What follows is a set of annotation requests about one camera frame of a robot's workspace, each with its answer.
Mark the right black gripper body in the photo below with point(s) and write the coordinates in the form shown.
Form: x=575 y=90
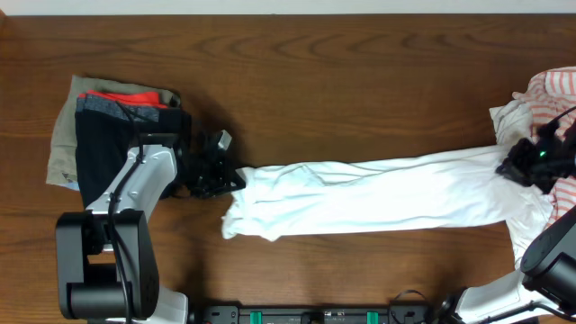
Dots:
x=543 y=168

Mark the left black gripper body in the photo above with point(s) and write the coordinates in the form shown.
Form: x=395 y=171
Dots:
x=205 y=177

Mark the white t-shirt with pixel logo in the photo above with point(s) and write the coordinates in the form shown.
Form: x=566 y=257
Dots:
x=452 y=189

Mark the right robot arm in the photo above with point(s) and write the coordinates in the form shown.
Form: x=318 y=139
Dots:
x=545 y=282

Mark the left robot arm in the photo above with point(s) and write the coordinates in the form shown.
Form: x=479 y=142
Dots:
x=107 y=269

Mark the white garment in pile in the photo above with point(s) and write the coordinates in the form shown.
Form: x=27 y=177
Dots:
x=513 y=122

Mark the red white striped garment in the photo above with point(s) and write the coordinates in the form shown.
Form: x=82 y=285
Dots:
x=549 y=94

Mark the red folded garment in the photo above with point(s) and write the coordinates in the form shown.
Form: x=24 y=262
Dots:
x=151 y=99

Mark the black boxer shorts grey waistband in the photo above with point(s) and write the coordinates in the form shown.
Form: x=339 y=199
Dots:
x=104 y=133

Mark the khaki folded garment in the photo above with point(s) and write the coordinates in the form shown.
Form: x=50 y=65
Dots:
x=62 y=166

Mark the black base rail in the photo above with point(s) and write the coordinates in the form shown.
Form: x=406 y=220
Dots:
x=395 y=313

